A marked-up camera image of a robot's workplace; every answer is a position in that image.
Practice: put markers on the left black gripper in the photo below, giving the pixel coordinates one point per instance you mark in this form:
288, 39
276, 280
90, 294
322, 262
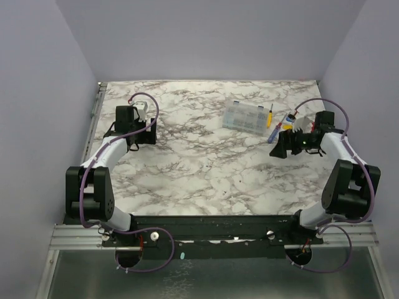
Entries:
148, 137

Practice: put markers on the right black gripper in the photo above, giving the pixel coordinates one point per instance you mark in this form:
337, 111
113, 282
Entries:
290, 141

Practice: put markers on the metal key organizer red handle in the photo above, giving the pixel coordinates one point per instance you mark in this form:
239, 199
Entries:
287, 126

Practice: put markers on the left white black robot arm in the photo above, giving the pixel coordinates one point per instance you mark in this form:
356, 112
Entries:
89, 193

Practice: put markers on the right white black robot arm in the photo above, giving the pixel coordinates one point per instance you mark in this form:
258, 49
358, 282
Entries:
352, 184

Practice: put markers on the clear plastic organizer box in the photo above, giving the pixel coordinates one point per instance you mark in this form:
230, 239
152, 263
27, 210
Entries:
246, 118

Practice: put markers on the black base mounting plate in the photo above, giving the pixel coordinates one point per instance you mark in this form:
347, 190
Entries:
210, 237

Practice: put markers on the blue red handled screwdriver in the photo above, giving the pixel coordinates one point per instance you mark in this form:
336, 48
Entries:
275, 131

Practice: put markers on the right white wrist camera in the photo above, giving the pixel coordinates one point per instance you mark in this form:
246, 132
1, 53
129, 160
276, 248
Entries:
300, 123

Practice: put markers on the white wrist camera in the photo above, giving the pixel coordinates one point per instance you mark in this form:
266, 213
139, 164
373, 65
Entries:
300, 123
140, 111

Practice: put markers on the yellow handled screwdriver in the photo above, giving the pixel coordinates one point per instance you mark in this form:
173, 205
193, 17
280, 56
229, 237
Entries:
269, 118

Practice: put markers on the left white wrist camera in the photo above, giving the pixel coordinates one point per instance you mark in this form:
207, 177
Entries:
140, 111

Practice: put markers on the aluminium left side rail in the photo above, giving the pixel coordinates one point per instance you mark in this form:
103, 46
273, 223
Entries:
94, 119

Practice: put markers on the aluminium rail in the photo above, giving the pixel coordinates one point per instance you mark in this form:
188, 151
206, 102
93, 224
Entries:
75, 237
94, 119

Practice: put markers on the aluminium front rail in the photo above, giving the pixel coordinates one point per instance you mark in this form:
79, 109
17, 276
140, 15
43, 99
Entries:
75, 237

